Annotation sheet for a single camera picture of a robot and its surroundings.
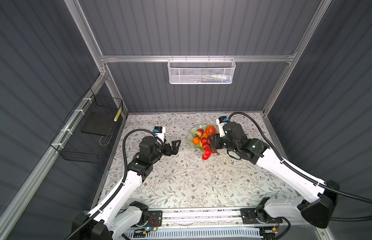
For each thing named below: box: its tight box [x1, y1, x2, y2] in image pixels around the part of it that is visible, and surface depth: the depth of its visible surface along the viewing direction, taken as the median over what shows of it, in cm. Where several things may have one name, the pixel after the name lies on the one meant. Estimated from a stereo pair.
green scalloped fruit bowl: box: [187, 124, 207, 149], surface depth 104 cm
